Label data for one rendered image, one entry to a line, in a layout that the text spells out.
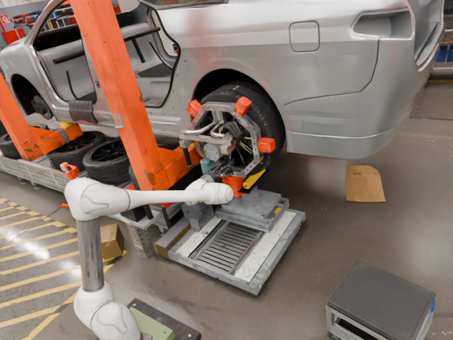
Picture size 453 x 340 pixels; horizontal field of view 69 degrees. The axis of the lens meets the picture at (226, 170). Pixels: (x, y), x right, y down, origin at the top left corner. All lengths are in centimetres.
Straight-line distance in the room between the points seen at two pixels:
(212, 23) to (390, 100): 113
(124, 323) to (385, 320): 119
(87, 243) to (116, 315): 35
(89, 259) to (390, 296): 146
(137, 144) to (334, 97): 128
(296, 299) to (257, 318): 27
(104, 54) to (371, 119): 155
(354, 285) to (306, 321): 43
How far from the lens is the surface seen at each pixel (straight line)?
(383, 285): 194
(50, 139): 414
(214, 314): 229
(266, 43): 203
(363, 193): 309
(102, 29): 215
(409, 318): 184
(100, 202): 143
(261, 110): 215
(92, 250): 169
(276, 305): 226
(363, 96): 193
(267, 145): 208
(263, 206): 262
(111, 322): 167
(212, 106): 220
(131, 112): 224
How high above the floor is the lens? 181
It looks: 30 degrees down
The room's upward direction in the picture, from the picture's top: 12 degrees counter-clockwise
